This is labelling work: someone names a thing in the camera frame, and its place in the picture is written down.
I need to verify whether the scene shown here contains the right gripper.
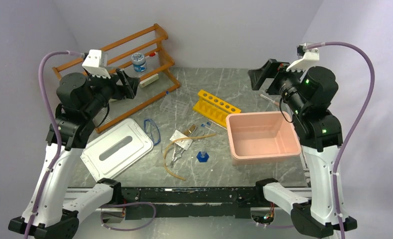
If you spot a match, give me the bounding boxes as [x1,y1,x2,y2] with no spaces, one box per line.
[248,58,309,115]

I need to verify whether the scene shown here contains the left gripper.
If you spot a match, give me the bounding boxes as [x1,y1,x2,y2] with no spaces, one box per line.
[84,67,140,119]

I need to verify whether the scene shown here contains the clear plastic tube rack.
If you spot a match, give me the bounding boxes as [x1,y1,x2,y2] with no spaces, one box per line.
[159,91,189,118]

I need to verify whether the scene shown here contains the pink plastic bin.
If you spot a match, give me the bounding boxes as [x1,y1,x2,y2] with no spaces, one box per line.
[226,111,301,166]

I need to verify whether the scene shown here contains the yellow test tube rack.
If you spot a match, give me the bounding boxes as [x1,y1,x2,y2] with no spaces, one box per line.
[193,90,241,128]

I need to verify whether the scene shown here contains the blue capped test tube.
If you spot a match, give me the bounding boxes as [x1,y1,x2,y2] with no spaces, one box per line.
[201,124,216,132]

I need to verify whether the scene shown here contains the tan rubber tubing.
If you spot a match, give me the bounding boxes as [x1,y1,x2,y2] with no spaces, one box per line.
[163,132,217,181]

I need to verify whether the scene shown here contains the blue base graduated cylinder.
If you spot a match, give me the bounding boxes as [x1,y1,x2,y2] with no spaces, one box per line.
[197,146,209,163]

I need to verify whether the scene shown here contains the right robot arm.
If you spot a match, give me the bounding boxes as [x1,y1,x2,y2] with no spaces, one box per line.
[248,59,357,239]

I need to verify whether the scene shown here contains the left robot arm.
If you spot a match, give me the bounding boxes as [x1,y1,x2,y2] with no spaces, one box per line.
[8,69,139,239]

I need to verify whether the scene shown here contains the white eraser block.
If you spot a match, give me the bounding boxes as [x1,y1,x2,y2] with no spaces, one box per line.
[139,74,159,88]

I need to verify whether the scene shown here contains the pink tipped thermometer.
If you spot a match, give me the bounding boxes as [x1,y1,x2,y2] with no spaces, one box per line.
[260,94,279,106]

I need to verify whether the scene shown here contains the blue white jar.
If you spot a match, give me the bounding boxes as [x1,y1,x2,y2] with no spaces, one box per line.
[131,52,147,72]

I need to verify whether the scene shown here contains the orange wooden shelf rack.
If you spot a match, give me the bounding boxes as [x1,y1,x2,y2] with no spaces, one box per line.
[52,23,181,134]

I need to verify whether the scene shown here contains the red capped tube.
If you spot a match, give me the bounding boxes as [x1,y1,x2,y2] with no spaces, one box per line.
[145,52,158,58]

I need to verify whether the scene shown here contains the blue safety goggles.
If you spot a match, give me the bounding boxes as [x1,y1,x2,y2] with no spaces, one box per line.
[143,118,161,146]

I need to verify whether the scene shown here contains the white metal tray lid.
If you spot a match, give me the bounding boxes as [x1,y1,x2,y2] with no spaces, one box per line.
[80,119,153,181]

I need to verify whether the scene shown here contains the white plastic packet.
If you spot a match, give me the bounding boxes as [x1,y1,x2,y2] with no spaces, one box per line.
[170,130,193,150]

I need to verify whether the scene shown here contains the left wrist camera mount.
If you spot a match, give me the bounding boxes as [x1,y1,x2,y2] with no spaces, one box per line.
[82,49,111,79]

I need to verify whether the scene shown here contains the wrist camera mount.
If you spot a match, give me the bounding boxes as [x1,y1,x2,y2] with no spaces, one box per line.
[82,49,111,79]
[286,42,319,73]

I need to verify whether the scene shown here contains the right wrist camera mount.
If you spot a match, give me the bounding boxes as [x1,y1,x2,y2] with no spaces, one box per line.
[286,42,319,73]

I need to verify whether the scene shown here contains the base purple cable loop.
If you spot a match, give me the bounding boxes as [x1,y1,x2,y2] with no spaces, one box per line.
[100,202,157,232]

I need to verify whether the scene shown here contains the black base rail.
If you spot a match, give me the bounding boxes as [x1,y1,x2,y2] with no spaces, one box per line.
[90,186,284,220]

